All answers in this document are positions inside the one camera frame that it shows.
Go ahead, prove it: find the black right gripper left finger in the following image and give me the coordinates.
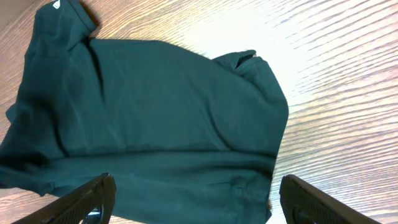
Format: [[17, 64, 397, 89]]
[[14, 173, 116, 224]]

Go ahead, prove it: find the black t-shirt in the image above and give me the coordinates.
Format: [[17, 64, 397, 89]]
[[1, 1, 289, 224]]

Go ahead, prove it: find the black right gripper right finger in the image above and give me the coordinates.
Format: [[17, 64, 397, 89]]
[[279, 174, 379, 224]]

